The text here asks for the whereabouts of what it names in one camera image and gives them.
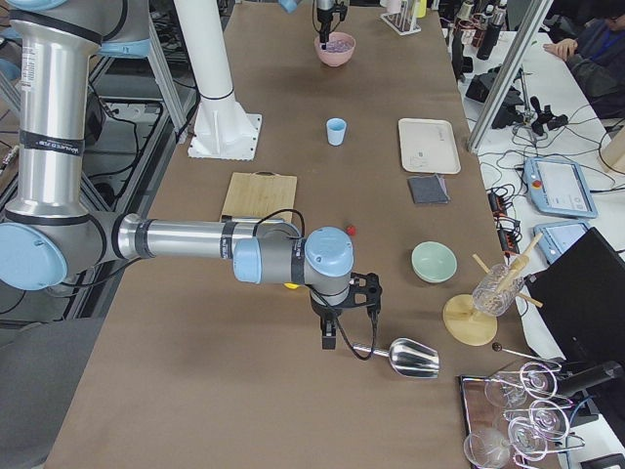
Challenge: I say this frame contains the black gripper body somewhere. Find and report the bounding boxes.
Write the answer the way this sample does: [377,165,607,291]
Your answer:
[312,0,348,33]
[310,272,381,318]

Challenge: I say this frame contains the clear ice cubes pile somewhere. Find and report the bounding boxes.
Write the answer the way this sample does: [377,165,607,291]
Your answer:
[320,38,354,54]

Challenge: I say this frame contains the white cup rack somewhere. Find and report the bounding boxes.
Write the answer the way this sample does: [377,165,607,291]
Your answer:
[380,0,428,36]

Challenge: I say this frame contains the steel ice scoop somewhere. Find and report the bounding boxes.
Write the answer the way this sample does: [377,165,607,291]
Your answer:
[353,338,440,379]

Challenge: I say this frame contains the light blue cup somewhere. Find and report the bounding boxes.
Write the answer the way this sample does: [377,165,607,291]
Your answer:
[326,117,348,147]

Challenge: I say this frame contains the wooden cup stand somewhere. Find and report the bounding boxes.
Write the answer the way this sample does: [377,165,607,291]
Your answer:
[442,234,543,346]

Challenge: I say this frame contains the patterned glass cup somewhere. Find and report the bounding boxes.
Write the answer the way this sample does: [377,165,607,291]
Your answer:
[472,264,523,317]

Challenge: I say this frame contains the pink bowl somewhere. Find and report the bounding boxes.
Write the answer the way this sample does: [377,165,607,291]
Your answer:
[313,31,355,67]

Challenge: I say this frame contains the mint green bowl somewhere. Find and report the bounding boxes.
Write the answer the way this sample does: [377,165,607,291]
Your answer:
[411,241,458,283]

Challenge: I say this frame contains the grey folded cloth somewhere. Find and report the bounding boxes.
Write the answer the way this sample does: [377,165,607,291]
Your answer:
[407,174,450,204]

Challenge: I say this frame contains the bamboo cutting board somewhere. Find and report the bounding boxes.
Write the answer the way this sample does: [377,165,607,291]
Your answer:
[221,172,298,219]

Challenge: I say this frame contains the cream rabbit tray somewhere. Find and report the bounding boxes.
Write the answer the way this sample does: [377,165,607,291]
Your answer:
[397,117,461,175]

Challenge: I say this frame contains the wine glass rack tray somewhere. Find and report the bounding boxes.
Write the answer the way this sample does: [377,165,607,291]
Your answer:
[458,362,585,468]

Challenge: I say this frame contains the lower teach pendant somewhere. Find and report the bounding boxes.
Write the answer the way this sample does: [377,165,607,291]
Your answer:
[532,220,591,264]

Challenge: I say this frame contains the teach pendant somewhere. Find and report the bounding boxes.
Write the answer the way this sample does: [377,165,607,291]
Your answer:
[523,157,599,219]
[532,220,591,264]

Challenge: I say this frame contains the upper teach pendant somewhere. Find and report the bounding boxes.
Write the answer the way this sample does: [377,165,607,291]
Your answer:
[523,157,599,219]

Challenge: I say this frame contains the black laptop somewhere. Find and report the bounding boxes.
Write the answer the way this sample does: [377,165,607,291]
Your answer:
[526,228,624,363]

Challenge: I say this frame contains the seated person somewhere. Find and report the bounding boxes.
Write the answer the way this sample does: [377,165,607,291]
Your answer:
[543,1,624,119]

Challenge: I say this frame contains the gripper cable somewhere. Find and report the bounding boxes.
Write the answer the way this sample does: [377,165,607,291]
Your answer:
[312,287,380,362]

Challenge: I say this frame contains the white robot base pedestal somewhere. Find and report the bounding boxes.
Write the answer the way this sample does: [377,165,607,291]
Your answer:
[175,0,262,161]

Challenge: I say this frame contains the aluminium frame post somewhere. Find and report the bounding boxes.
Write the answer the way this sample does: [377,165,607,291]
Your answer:
[467,0,553,153]

